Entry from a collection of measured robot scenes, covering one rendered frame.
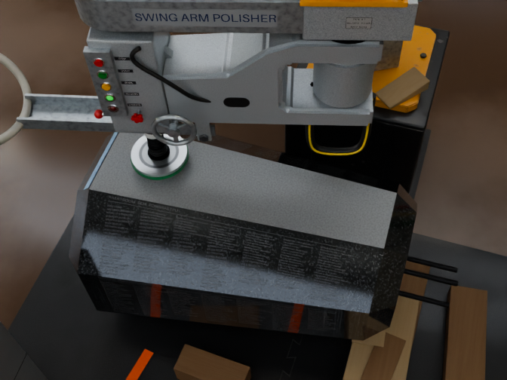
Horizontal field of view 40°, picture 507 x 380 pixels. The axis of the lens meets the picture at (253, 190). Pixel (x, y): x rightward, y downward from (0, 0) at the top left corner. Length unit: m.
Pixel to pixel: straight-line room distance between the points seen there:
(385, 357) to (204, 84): 1.38
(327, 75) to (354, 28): 0.24
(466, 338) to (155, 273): 1.37
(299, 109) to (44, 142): 2.04
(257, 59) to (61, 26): 2.67
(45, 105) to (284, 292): 1.09
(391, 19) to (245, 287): 1.13
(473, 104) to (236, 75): 2.15
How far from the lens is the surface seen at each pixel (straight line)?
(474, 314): 3.22
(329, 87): 2.18
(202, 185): 2.59
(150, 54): 2.10
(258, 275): 2.53
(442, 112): 3.97
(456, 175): 3.72
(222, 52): 2.21
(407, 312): 3.04
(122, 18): 2.02
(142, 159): 2.63
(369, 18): 1.94
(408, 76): 2.97
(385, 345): 2.95
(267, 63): 2.09
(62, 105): 2.61
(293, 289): 2.52
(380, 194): 2.57
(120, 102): 2.26
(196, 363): 3.01
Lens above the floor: 2.92
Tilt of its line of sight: 55 degrees down
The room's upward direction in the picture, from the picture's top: 4 degrees counter-clockwise
